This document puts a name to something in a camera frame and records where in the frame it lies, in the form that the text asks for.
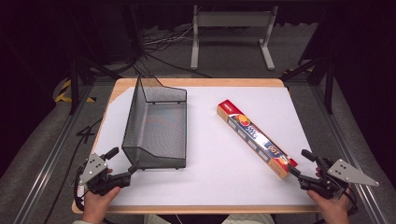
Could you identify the black metal stand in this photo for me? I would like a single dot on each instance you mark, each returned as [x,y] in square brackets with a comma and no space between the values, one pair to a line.
[328,90]
[74,90]

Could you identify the long red wrap box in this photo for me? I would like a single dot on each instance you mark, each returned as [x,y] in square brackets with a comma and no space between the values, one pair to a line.
[249,130]

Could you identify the person's left hand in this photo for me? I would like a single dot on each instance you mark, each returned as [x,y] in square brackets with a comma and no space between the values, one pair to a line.
[96,207]

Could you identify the wooden table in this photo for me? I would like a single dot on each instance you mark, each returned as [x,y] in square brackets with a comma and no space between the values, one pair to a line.
[202,82]

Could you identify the white paper sheet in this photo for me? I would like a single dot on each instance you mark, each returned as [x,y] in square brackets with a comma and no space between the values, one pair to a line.
[218,174]

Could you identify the yellow black hazard tape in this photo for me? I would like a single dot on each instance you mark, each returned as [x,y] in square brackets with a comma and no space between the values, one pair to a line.
[63,88]

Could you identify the grey metal stand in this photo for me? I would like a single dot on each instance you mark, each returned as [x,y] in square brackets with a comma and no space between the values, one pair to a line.
[232,19]

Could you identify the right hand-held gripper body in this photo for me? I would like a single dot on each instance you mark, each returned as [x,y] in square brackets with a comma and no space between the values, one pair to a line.
[348,173]

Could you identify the person's right hand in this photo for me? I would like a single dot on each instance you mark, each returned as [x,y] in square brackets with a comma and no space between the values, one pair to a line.
[334,210]

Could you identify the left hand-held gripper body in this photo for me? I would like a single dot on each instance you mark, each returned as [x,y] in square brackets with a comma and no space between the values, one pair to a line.
[93,169]

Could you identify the aluminium floor rail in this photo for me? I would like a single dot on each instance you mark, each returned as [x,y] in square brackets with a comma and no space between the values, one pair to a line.
[53,155]
[348,146]

